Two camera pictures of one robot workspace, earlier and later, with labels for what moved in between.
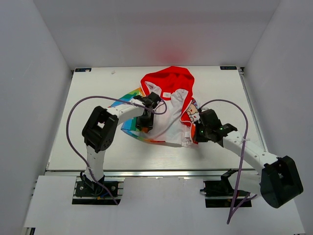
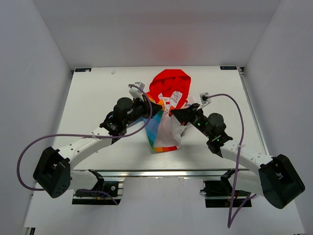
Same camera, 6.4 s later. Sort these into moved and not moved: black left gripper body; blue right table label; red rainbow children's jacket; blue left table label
Moved: black left gripper body; red rainbow children's jacket
Not moved: blue right table label; blue left table label
